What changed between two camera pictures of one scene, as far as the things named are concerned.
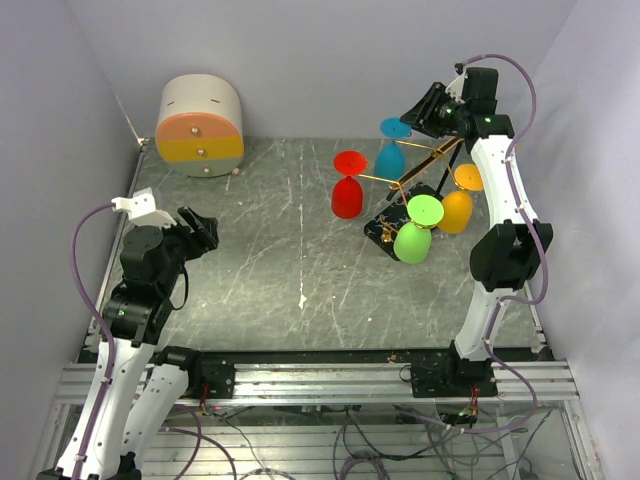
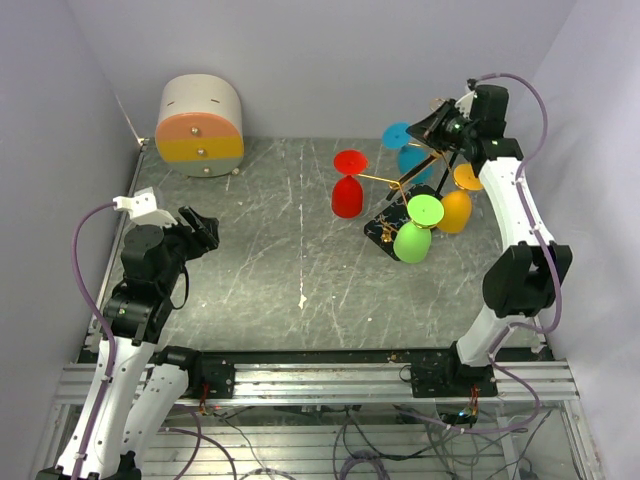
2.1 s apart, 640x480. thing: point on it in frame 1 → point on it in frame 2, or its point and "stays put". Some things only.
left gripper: x=199 y=241 stays put
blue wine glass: x=389 y=155 → x=395 y=136
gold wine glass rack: x=381 y=228 stays put
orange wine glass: x=458 y=205 stays put
